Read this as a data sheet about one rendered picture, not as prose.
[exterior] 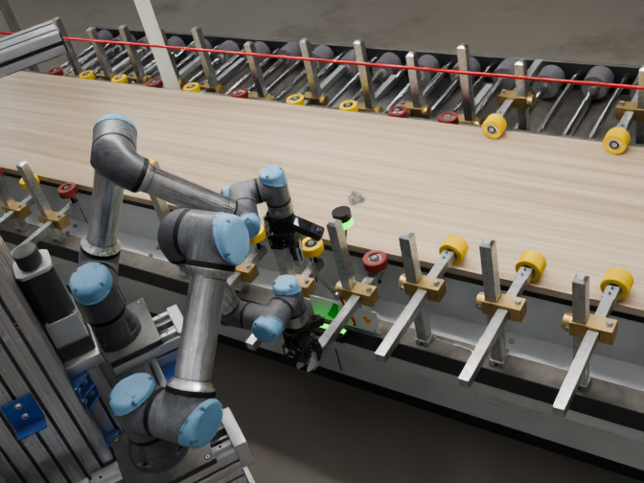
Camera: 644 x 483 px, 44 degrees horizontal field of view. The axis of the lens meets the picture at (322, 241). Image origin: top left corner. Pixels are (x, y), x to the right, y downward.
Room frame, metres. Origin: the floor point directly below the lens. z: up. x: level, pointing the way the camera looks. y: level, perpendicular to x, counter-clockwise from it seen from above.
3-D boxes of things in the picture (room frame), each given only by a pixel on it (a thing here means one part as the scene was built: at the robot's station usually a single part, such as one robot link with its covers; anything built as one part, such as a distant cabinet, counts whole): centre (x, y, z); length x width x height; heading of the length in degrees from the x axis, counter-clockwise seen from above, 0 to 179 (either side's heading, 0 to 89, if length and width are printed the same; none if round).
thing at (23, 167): (2.94, 1.09, 0.86); 0.04 x 0.04 x 0.48; 50
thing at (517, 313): (1.63, -0.45, 0.94); 0.14 x 0.06 x 0.05; 50
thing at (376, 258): (2.03, -0.15, 0.85); 0.08 x 0.08 x 0.11
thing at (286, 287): (1.70, 0.13, 1.12); 0.09 x 0.08 x 0.11; 146
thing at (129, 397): (1.35, 0.52, 1.20); 0.13 x 0.12 x 0.14; 56
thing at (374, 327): (1.97, -0.01, 0.75); 0.26 x 0.01 x 0.10; 50
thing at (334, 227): (1.97, -0.05, 0.90); 0.04 x 0.04 x 0.48; 50
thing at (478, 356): (1.58, -0.43, 0.95); 0.50 x 0.04 x 0.04; 140
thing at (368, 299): (1.96, -0.07, 0.84); 0.14 x 0.06 x 0.05; 50
